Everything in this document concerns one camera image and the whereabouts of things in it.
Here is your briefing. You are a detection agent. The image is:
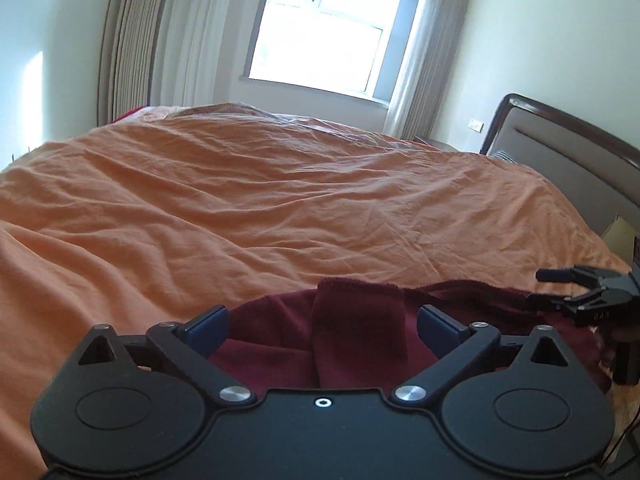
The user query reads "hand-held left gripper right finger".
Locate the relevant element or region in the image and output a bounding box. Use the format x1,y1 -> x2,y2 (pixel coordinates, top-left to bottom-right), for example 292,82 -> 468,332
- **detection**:
392,305 -> 585,406

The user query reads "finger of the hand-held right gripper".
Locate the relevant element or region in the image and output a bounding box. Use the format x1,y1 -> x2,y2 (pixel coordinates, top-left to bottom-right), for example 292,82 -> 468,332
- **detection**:
525,285 -> 637,319
536,265 -> 632,292

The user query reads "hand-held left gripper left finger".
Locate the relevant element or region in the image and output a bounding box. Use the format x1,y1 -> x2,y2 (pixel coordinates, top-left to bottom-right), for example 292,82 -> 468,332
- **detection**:
64,305 -> 257,407

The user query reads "maroon long-sleeved sweater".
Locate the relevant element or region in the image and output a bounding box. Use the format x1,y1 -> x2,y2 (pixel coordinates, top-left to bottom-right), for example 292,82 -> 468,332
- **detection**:
207,277 -> 614,394

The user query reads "brown padded bed headboard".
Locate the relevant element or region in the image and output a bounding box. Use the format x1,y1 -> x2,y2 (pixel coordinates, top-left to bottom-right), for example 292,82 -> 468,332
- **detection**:
479,93 -> 640,247

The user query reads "orange duvet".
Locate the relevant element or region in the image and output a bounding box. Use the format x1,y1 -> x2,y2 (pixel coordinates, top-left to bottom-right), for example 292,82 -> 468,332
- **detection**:
0,102 -> 632,480

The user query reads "white sheer curtain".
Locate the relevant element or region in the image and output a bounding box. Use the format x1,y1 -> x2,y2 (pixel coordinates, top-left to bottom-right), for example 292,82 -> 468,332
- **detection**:
384,0 -> 455,139
150,0 -> 282,109

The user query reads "beige pleated curtain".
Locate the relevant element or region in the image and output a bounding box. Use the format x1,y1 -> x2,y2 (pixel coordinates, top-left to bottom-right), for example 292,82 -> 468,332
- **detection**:
415,0 -> 477,142
97,0 -> 177,127

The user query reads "white framed window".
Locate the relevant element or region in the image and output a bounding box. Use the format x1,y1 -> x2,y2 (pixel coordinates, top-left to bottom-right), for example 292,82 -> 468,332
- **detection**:
239,0 -> 437,109

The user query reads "thin black cable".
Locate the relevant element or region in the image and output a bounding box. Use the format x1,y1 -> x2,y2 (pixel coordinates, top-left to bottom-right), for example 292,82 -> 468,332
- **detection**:
604,399 -> 640,467

